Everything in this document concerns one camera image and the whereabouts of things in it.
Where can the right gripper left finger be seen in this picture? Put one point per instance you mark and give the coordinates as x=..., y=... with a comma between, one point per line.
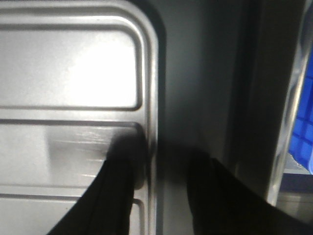
x=105, y=207

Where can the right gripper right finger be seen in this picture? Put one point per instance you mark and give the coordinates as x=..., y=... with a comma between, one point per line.
x=221, y=205

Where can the small silver ribbed tray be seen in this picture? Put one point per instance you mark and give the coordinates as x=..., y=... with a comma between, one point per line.
x=78, y=86

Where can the large grey outer tray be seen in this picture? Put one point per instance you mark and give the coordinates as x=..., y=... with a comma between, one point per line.
x=229, y=72

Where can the blue crate below rack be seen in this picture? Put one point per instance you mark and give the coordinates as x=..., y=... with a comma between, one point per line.
x=301, y=145

